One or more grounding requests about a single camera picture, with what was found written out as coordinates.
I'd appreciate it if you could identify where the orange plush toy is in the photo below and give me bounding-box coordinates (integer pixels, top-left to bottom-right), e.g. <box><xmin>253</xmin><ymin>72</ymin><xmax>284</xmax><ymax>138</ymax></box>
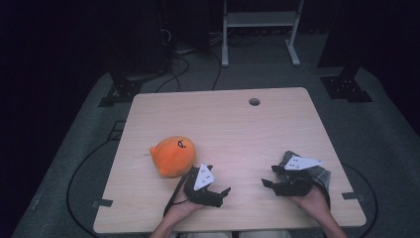
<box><xmin>149</xmin><ymin>135</ymin><xmax>197</xmax><ymax>179</ymax></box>

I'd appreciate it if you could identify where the long black floor cable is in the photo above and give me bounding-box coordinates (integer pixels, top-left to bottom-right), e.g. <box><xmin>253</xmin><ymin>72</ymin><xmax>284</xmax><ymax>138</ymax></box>
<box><xmin>65</xmin><ymin>138</ymin><xmax>115</xmax><ymax>238</ymax></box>
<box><xmin>341</xmin><ymin>162</ymin><xmax>379</xmax><ymax>238</ymax></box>

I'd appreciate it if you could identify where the hand-held gripper cable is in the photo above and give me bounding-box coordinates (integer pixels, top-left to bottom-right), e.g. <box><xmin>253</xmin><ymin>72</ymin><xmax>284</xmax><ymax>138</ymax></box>
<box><xmin>311</xmin><ymin>172</ymin><xmax>332</xmax><ymax>210</ymax></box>
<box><xmin>163</xmin><ymin>167</ymin><xmax>193</xmax><ymax>216</ymax></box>

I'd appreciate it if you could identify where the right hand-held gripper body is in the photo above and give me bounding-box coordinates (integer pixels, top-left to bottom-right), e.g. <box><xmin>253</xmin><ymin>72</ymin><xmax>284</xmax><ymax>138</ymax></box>
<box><xmin>272</xmin><ymin>156</ymin><xmax>324</xmax><ymax>197</ymax></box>

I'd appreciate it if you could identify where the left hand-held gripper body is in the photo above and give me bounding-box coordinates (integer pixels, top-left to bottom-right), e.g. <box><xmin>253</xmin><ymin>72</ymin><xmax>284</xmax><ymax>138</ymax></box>
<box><xmin>183</xmin><ymin>163</ymin><xmax>223</xmax><ymax>208</ymax></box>

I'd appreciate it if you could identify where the bundle of dark cables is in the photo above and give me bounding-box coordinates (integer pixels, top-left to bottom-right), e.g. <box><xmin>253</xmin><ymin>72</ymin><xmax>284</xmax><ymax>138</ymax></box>
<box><xmin>209</xmin><ymin>30</ymin><xmax>263</xmax><ymax>48</ymax></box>

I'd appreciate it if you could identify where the person's right hand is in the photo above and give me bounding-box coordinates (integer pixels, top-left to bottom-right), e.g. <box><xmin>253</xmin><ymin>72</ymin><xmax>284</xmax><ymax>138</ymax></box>
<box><xmin>291</xmin><ymin>186</ymin><xmax>331</xmax><ymax>220</ymax></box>

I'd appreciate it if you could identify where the black tape strip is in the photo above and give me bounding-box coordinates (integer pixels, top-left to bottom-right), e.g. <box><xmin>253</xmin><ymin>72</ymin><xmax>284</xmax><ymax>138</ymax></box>
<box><xmin>91</xmin><ymin>198</ymin><xmax>114</xmax><ymax>208</ymax></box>
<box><xmin>341</xmin><ymin>191</ymin><xmax>367</xmax><ymax>203</ymax></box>

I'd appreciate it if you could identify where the black floor cable loop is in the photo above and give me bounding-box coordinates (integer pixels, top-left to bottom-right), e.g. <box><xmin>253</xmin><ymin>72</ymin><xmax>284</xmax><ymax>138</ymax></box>
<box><xmin>155</xmin><ymin>54</ymin><xmax>191</xmax><ymax>94</ymax></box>

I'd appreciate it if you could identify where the white metal table frame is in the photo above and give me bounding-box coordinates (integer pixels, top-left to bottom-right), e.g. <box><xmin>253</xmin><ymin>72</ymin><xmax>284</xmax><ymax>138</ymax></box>
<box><xmin>221</xmin><ymin>0</ymin><xmax>305</xmax><ymax>68</ymax></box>

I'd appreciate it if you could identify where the right hand-held gripper cable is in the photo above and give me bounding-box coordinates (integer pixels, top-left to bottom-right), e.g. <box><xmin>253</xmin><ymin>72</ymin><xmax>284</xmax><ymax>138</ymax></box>
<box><xmin>311</xmin><ymin>172</ymin><xmax>332</xmax><ymax>210</ymax></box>

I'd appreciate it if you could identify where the left hand-held gripper cable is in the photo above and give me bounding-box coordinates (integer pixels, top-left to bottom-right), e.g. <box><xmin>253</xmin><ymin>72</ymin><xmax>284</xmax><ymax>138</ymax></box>
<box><xmin>163</xmin><ymin>167</ymin><xmax>193</xmax><ymax>216</ymax></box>

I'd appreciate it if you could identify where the black stand with base plate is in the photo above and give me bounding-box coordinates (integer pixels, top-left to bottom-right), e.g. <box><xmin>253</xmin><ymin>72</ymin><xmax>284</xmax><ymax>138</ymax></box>
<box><xmin>318</xmin><ymin>0</ymin><xmax>374</xmax><ymax>104</ymax></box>
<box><xmin>98</xmin><ymin>63</ymin><xmax>144</xmax><ymax>108</ymax></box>

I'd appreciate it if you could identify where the person's left hand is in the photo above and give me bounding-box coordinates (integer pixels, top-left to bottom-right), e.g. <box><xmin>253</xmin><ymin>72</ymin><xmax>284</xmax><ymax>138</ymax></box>
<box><xmin>166</xmin><ymin>191</ymin><xmax>207</xmax><ymax>222</ymax></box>

